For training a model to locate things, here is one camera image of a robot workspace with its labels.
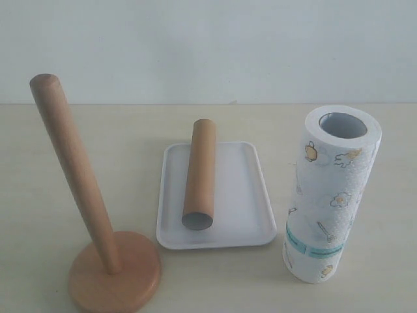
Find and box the white rectangular plastic tray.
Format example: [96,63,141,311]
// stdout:
[156,142,277,250]

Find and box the wooden paper towel holder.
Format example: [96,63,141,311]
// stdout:
[29,74,162,312]

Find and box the printed paper towel roll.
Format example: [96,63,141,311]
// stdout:
[282,105,382,284]

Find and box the brown cardboard tube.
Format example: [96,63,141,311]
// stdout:
[182,119,216,231]

